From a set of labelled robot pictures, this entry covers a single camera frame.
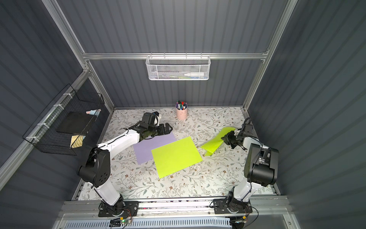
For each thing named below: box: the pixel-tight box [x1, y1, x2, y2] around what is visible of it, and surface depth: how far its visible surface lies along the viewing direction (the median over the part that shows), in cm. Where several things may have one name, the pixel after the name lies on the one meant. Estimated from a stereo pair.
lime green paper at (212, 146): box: [200, 127, 236, 157], surface depth 95 cm
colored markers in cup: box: [175, 100, 188, 111], surface depth 107 cm
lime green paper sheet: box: [151, 136, 204, 179], surface depth 96 cm
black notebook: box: [55, 111, 94, 135], surface depth 75 cm
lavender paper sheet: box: [132, 131, 177, 166], surface depth 93 cm
